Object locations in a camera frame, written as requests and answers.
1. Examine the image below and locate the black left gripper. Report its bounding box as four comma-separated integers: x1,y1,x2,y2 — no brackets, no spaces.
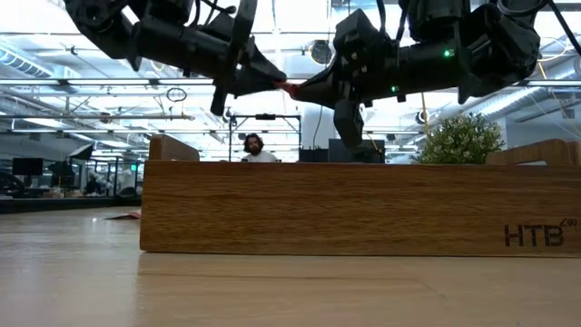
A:
190,0,288,115

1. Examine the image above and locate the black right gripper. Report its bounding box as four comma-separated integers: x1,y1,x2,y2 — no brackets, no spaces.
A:
292,45,400,149

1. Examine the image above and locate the wooden tea organizer box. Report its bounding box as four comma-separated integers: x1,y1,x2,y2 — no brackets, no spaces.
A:
139,134,581,258

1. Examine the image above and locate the round black ceiling device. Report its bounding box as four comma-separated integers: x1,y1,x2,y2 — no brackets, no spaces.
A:
310,39,334,65

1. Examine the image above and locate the person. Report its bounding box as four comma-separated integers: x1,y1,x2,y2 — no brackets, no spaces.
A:
240,133,279,164

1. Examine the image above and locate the small black box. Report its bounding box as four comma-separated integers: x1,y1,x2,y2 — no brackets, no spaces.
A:
298,148,329,164

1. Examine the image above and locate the green potted plant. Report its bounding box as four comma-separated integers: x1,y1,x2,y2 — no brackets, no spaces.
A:
415,112,506,165

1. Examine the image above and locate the black background monitor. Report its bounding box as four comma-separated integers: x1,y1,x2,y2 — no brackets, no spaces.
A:
12,157,44,177

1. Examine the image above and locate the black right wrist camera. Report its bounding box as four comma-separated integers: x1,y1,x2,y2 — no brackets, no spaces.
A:
333,7,399,64

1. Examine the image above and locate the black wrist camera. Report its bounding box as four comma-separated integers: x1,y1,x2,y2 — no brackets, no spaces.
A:
333,7,399,64
185,8,240,51

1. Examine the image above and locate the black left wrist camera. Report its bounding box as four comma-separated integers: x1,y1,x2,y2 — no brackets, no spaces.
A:
185,8,240,51

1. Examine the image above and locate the hanging black cable loop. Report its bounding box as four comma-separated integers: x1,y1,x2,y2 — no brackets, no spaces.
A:
165,86,188,104

